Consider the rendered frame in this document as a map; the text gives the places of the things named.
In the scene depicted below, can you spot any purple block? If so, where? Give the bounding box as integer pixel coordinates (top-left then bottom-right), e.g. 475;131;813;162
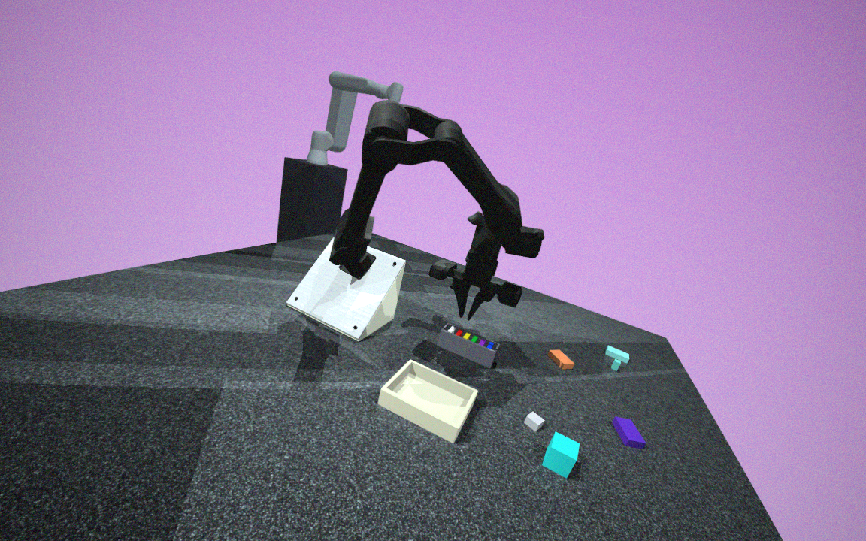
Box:
612;416;646;449

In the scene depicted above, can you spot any orange rectangular block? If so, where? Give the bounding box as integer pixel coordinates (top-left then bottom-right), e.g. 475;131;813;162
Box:
548;350;575;369

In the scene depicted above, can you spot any light blue rectangular block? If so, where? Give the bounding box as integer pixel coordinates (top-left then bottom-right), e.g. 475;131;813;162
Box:
606;346;629;363

